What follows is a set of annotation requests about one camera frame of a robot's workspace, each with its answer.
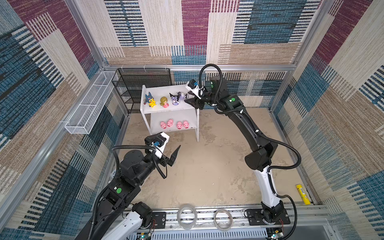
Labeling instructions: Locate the black purple bat toy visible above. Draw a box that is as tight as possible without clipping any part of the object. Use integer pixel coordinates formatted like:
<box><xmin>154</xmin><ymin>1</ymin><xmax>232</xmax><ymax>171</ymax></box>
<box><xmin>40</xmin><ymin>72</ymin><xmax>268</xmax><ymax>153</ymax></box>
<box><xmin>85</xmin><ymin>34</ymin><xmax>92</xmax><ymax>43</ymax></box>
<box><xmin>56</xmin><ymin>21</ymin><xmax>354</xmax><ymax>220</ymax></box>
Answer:
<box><xmin>170</xmin><ymin>93</ymin><xmax>180</xmax><ymax>106</ymax></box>

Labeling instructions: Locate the pink pig toy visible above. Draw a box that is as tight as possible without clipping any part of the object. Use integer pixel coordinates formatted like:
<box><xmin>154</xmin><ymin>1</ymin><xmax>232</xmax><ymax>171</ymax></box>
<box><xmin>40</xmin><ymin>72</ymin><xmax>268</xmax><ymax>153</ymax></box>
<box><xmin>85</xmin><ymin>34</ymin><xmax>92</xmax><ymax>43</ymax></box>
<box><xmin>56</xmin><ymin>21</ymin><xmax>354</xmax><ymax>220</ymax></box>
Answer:
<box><xmin>160</xmin><ymin>122</ymin><xmax>167</xmax><ymax>129</ymax></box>
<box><xmin>167</xmin><ymin>119</ymin><xmax>174</xmax><ymax>127</ymax></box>
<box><xmin>176</xmin><ymin>122</ymin><xmax>183</xmax><ymax>130</ymax></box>
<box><xmin>183</xmin><ymin>121</ymin><xmax>190</xmax><ymax>129</ymax></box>

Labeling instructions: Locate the olive green figure toy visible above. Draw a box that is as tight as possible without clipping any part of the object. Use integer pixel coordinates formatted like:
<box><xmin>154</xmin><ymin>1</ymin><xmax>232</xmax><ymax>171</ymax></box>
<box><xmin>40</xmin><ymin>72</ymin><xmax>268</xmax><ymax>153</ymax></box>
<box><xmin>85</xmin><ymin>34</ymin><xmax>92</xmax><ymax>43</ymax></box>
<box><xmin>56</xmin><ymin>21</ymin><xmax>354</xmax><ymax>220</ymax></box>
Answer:
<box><xmin>160</xmin><ymin>97</ymin><xmax>169</xmax><ymax>108</ymax></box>

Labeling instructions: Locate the yellow blue pokemon toy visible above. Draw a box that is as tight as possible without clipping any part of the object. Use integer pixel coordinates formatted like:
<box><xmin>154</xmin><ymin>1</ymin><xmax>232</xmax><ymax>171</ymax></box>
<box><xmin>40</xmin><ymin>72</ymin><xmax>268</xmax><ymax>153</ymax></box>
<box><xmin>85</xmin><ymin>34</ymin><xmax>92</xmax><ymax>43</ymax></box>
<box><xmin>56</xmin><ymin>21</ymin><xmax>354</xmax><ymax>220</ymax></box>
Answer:
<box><xmin>144</xmin><ymin>92</ymin><xmax>156</xmax><ymax>108</ymax></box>

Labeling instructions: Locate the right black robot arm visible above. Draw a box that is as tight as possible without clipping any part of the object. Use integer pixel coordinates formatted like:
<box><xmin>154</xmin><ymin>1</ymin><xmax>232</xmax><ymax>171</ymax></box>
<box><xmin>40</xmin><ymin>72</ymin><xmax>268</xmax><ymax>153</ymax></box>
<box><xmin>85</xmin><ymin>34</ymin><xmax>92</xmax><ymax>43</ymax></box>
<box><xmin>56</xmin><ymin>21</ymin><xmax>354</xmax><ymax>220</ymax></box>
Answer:
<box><xmin>186</xmin><ymin>64</ymin><xmax>302</xmax><ymax>224</ymax></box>

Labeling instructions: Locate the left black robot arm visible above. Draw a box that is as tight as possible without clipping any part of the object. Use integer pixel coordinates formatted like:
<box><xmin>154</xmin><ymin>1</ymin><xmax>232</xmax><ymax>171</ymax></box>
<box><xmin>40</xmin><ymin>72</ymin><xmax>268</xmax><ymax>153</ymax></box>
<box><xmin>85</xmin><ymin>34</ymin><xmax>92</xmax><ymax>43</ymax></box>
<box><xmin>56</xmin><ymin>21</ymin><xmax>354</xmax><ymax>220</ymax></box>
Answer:
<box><xmin>76</xmin><ymin>145</ymin><xmax>180</xmax><ymax>240</ymax></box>

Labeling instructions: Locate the white two-tier shelf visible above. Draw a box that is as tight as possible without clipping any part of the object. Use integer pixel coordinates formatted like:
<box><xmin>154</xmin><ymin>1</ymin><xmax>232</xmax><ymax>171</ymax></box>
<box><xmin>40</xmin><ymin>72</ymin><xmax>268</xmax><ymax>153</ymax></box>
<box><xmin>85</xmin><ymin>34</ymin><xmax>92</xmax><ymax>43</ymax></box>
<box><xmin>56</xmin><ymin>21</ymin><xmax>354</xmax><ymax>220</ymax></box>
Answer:
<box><xmin>140</xmin><ymin>85</ymin><xmax>200</xmax><ymax>141</ymax></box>

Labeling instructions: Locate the clear tape roll left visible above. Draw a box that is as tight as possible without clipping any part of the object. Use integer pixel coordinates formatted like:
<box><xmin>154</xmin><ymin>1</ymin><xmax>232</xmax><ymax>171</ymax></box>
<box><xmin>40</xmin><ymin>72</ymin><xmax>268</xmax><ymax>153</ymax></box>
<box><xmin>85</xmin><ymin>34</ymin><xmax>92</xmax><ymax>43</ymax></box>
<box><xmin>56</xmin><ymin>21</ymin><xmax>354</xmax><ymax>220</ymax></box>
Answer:
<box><xmin>177</xmin><ymin>204</ymin><xmax>198</xmax><ymax>230</ymax></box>

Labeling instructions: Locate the clear tape roll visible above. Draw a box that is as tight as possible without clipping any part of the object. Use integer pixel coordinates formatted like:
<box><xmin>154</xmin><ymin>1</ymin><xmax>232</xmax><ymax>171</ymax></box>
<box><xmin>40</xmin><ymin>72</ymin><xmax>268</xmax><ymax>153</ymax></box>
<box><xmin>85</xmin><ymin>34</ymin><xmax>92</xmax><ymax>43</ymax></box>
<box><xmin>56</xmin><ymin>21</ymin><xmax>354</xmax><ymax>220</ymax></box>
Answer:
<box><xmin>177</xmin><ymin>204</ymin><xmax>198</xmax><ymax>230</ymax></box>
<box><xmin>213</xmin><ymin>209</ymin><xmax>234</xmax><ymax>232</ymax></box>

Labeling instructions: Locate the clear tape roll right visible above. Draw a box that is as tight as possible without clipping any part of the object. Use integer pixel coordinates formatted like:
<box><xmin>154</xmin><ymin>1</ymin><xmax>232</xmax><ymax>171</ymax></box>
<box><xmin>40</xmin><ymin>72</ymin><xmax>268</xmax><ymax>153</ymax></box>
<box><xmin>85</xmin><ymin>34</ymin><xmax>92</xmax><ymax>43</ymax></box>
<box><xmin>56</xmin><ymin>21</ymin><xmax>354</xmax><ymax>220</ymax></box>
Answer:
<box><xmin>213</xmin><ymin>209</ymin><xmax>234</xmax><ymax>232</ymax></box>

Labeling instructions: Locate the yellow glue tube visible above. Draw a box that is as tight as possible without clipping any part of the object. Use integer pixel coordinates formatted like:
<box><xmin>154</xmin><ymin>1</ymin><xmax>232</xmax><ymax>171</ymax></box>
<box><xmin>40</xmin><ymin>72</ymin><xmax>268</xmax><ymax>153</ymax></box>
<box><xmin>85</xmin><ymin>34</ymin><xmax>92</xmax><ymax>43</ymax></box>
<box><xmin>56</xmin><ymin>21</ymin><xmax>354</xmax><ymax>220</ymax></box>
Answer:
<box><xmin>296</xmin><ymin>185</ymin><xmax>311</xmax><ymax>205</ymax></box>

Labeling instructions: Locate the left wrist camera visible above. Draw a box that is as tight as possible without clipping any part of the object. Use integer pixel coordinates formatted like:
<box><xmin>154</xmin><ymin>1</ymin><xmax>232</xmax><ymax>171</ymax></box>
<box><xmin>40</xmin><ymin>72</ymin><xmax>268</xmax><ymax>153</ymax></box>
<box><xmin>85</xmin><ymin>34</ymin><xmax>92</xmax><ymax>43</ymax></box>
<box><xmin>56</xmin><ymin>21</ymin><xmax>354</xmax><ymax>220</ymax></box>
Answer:
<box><xmin>145</xmin><ymin>132</ymin><xmax>170</xmax><ymax>159</ymax></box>

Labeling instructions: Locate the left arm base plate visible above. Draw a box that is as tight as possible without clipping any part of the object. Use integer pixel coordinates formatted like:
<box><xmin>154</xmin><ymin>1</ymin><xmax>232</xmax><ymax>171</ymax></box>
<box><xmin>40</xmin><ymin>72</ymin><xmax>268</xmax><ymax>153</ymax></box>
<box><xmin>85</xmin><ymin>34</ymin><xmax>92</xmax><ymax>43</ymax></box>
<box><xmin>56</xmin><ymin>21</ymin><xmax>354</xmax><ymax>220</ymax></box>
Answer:
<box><xmin>144</xmin><ymin>212</ymin><xmax>167</xmax><ymax>230</ymax></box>

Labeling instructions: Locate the black wire mesh rack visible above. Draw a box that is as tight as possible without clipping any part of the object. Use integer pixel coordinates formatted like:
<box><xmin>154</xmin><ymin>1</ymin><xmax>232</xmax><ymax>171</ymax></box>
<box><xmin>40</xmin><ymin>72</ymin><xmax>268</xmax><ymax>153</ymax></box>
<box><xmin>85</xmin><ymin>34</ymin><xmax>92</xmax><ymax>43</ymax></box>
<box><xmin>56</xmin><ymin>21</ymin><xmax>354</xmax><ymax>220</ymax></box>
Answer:
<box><xmin>112</xmin><ymin>68</ymin><xmax>172</xmax><ymax>114</ymax></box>

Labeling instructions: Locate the white wire mesh basket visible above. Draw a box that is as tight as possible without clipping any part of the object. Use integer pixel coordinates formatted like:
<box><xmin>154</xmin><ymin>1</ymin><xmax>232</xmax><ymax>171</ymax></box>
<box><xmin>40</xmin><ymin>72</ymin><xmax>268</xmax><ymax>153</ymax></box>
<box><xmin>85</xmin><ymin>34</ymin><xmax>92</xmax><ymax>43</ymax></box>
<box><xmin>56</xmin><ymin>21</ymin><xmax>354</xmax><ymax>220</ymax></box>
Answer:
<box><xmin>65</xmin><ymin>71</ymin><xmax>115</xmax><ymax>135</ymax></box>

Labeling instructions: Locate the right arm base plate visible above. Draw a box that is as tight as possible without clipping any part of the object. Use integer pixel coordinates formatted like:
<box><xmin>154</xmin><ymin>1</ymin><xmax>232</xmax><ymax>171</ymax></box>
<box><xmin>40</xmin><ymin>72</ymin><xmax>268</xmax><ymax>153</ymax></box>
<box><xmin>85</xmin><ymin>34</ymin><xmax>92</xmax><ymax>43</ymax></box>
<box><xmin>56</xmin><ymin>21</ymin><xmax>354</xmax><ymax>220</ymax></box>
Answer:
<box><xmin>244</xmin><ymin>209</ymin><xmax>294</xmax><ymax>226</ymax></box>

